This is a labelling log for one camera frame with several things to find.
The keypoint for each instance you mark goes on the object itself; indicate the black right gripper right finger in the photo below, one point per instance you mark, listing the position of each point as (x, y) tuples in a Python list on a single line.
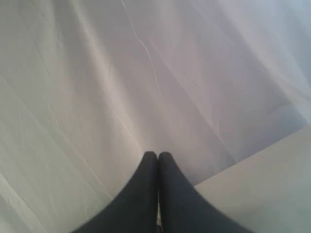
[(183, 209)]

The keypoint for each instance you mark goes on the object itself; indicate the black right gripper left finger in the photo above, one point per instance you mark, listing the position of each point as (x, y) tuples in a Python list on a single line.
[(134, 209)]

